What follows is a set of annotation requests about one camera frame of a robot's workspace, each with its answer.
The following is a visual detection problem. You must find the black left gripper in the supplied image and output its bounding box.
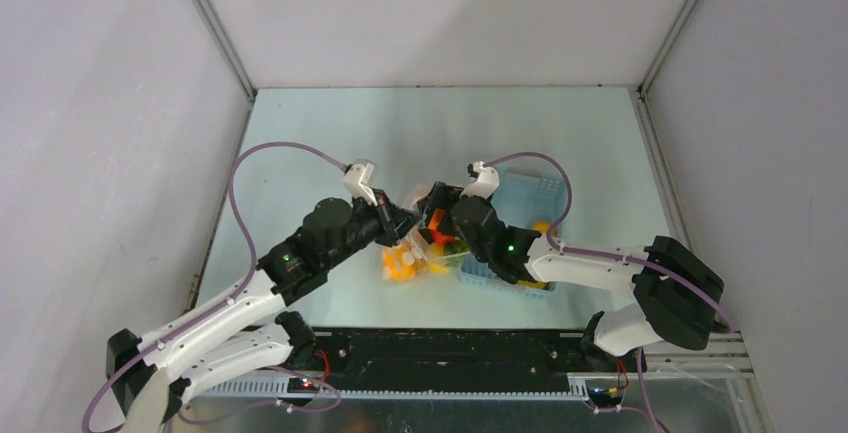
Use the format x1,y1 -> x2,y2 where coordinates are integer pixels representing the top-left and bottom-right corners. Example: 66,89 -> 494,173
323,188 -> 422,270

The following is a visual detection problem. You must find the clear dotted zip top bag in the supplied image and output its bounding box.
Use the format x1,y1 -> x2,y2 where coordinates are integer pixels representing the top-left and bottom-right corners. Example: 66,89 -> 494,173
379,182 -> 475,284

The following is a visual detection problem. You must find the orange yellow bell pepper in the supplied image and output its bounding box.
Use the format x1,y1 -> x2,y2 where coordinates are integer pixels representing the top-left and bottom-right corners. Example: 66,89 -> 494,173
381,247 -> 427,281

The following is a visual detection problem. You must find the green pepper stem piece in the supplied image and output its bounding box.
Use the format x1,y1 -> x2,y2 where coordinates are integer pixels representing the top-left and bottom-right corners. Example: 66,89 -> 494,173
442,239 -> 468,257

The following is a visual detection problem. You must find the yellow round fruit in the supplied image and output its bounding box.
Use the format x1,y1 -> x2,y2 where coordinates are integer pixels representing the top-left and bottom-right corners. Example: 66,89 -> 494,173
532,221 -> 551,234

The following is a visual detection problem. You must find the yellow lemon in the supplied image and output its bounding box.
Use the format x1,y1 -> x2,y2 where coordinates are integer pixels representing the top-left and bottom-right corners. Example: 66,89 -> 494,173
518,280 -> 550,290

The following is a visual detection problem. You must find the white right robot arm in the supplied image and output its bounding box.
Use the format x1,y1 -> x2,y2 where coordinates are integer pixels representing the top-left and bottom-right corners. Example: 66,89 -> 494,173
413,182 -> 724,371

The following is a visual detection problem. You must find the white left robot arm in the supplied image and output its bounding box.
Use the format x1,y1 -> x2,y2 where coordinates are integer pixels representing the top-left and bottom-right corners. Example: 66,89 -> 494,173
106,192 -> 420,426

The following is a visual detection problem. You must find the light blue plastic basket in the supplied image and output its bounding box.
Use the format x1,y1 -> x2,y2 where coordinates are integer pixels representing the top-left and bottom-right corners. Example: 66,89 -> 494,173
458,166 -> 568,299

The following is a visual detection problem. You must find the left circuit board with leds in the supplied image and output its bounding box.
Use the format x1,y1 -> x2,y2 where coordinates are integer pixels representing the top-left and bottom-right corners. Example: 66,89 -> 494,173
286,377 -> 323,395

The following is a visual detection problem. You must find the circuit board with leds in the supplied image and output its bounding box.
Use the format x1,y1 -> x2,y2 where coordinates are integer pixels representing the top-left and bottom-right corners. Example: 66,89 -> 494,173
585,387 -> 626,414
286,377 -> 323,395

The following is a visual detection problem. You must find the right circuit board with leds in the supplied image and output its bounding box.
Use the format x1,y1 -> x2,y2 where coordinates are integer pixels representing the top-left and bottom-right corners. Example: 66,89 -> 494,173
585,387 -> 626,414

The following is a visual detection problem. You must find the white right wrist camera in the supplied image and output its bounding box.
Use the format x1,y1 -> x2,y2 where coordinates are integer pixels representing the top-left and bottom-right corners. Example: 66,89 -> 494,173
461,161 -> 500,200

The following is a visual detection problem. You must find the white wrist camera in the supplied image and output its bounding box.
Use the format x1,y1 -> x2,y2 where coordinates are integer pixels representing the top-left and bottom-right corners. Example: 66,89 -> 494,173
461,161 -> 500,200
343,159 -> 378,206

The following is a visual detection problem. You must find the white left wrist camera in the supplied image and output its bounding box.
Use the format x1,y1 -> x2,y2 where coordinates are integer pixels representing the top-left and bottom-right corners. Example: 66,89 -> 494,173
343,159 -> 378,206

